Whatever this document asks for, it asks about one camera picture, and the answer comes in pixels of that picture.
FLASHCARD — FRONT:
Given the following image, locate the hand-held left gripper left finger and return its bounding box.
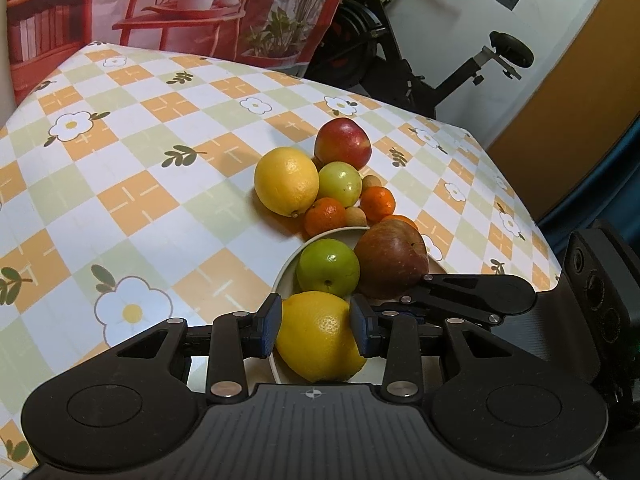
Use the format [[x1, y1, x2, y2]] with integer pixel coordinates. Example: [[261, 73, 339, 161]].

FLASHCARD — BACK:
[[112, 292, 284, 405]]

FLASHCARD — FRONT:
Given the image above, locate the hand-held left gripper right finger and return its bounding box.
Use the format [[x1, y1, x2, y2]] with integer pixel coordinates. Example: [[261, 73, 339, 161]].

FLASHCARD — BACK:
[[349, 295, 505, 404]]

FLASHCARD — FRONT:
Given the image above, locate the orange wooden door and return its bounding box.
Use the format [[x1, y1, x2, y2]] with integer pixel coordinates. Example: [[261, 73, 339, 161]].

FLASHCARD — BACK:
[[487, 0, 640, 221]]

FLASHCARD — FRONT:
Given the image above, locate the dark teal cloth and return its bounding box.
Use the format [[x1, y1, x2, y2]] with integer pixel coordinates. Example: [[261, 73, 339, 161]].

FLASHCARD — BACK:
[[537, 125, 640, 241]]

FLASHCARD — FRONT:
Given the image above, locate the black exercise bike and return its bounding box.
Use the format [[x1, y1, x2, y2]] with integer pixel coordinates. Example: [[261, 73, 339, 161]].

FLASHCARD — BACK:
[[305, 0, 535, 121]]

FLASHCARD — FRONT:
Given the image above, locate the bright red apple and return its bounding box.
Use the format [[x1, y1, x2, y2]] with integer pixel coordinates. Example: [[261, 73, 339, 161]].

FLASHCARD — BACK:
[[314, 117, 372, 171]]

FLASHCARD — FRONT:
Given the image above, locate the white plate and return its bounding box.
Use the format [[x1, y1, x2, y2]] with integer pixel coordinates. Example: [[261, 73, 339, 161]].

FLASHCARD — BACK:
[[247, 226, 382, 387]]

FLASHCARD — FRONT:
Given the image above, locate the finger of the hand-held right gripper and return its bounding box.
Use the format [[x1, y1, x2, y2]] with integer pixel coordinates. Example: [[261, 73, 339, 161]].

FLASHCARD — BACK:
[[400, 274, 536, 325]]

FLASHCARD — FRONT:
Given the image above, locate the checked floral tablecloth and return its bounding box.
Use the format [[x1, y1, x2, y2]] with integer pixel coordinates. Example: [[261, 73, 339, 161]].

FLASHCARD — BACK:
[[0, 42, 563, 466]]

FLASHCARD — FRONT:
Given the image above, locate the small orange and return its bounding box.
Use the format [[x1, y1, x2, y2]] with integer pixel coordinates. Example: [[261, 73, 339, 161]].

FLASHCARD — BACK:
[[360, 186, 397, 223], [382, 215, 419, 232], [304, 197, 347, 237]]

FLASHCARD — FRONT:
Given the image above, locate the green apple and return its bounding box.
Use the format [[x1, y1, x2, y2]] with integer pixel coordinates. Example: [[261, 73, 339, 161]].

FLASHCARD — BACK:
[[318, 161, 363, 208], [296, 239, 361, 297]]

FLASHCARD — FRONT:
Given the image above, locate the printed backdrop cloth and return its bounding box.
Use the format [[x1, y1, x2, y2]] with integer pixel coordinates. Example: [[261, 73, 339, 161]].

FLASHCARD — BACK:
[[5, 0, 361, 106]]

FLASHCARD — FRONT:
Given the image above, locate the dull red apple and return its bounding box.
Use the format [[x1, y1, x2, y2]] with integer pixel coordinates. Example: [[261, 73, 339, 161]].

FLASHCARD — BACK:
[[354, 220, 430, 300]]

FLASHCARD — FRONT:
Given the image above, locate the yellow lemon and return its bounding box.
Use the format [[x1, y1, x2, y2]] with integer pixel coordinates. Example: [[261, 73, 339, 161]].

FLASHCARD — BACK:
[[254, 146, 320, 217], [275, 291, 368, 382]]

